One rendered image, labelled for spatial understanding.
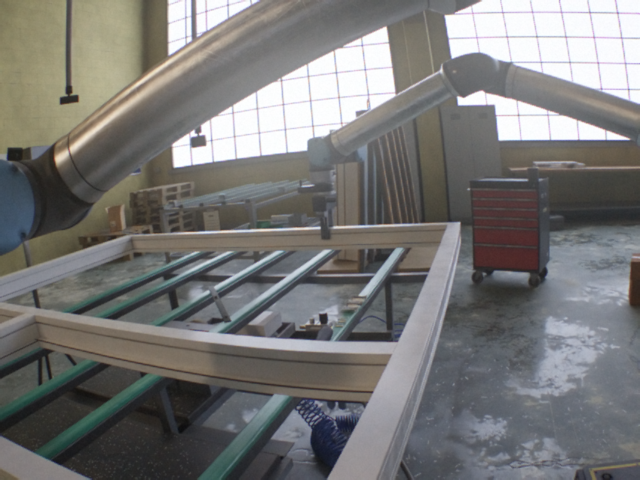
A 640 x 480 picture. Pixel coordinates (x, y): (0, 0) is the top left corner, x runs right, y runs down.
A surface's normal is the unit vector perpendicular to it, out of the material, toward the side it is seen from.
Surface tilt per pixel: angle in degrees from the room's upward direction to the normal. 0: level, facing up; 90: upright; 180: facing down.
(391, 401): 0
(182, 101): 114
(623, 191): 90
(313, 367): 90
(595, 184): 90
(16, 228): 90
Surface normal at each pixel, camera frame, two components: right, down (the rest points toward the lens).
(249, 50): 0.07, 0.46
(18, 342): 0.94, -0.04
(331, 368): -0.31, 0.18
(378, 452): -0.09, -0.98
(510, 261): -0.63, 0.18
